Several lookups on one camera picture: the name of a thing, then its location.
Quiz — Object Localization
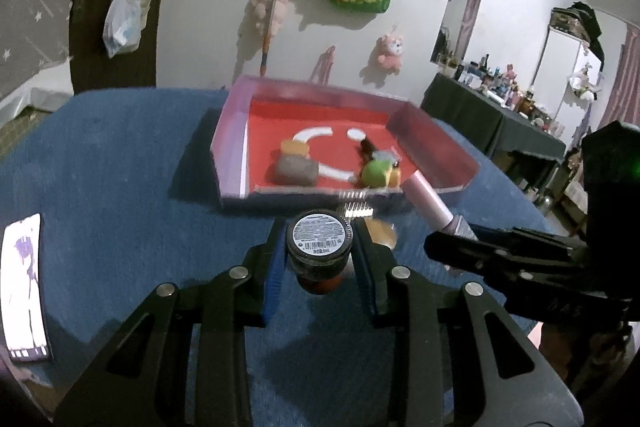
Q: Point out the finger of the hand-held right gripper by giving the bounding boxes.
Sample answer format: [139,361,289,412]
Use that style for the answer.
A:
[470,224,589,258]
[424,232,591,308]

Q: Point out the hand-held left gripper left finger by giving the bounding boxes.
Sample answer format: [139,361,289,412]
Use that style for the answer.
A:
[52,219,291,427]

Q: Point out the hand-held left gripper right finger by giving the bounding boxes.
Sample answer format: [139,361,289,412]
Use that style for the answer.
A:
[350,222,584,427]

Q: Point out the orange egg-shaped sponge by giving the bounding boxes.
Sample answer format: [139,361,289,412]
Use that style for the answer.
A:
[279,139,312,158]
[367,219,398,250]

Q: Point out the brown-capped glitter bottle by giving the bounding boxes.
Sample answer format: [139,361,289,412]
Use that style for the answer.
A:
[285,209,355,295]

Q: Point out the gold studded box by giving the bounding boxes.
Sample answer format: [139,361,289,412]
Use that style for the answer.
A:
[337,190,375,219]

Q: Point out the pink-capped nail polish bottle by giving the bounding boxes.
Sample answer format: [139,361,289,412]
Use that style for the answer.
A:
[402,172,478,240]

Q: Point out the green and yellow turtle toy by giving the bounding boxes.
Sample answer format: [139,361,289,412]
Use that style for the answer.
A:
[360,159,402,188]

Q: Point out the brown plastic case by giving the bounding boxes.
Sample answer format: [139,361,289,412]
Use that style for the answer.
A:
[271,154,321,186]

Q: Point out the black nail polish bottle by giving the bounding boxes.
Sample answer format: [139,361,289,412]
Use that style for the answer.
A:
[356,137,403,168]

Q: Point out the pink and red cardboard box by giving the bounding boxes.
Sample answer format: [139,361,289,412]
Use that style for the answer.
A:
[210,74,482,210]

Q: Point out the pink curtain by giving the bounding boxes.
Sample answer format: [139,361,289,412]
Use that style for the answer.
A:
[597,24,640,132]

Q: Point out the table with dark cloth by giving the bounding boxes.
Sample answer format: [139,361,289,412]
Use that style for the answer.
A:
[420,73,568,168]

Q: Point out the white cabinet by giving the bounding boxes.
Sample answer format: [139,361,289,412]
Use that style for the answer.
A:
[527,9,591,122]

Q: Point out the row of cosmetic bottles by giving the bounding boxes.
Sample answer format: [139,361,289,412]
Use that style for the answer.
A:
[435,52,568,138]

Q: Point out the dark hanging clothes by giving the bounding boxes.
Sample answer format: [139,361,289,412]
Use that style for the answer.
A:
[570,2,606,72]

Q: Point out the patterned storage box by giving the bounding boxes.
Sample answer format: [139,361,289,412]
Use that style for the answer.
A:
[550,7,588,38]

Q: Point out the pink plush toy with horns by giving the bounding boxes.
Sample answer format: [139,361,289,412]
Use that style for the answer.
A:
[375,34,406,75]

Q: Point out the smartphone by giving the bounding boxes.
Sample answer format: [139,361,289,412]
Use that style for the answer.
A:
[0,213,53,363]

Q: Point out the long stick with red tip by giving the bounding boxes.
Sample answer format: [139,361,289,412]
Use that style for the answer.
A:
[259,0,283,78]

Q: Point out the pale pink plush toy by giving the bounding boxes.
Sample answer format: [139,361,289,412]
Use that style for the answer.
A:
[250,0,291,38]

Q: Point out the clear plastic bag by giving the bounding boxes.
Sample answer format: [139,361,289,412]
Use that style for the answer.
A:
[102,0,146,58]

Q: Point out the dark wooden door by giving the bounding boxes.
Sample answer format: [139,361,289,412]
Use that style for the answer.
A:
[70,0,176,95]

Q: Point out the wall mirror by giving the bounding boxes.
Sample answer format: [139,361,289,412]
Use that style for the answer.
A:
[431,0,488,68]

